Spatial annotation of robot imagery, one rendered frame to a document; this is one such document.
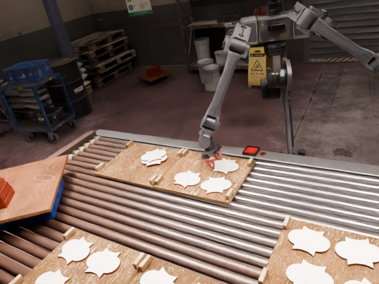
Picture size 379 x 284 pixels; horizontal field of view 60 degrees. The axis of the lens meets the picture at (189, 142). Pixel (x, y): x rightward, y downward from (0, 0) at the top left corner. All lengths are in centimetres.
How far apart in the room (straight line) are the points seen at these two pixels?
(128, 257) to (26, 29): 612
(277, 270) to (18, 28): 641
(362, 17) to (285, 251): 514
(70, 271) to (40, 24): 627
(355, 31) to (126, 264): 541
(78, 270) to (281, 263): 75
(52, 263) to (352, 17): 552
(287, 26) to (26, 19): 570
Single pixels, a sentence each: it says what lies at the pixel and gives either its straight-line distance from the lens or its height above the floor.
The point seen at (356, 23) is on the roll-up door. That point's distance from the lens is 609.
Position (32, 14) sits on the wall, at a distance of 723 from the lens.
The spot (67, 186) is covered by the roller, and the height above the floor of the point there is 92.
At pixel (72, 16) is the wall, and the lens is 787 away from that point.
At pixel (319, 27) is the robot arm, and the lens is 166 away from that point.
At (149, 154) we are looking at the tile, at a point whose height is 96.
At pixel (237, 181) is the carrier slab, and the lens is 159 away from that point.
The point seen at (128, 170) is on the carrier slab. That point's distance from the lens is 186.
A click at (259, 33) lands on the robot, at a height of 144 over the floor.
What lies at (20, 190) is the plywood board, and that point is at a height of 104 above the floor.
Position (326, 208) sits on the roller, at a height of 92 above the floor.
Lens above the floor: 188
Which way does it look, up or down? 28 degrees down
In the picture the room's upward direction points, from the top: 11 degrees counter-clockwise
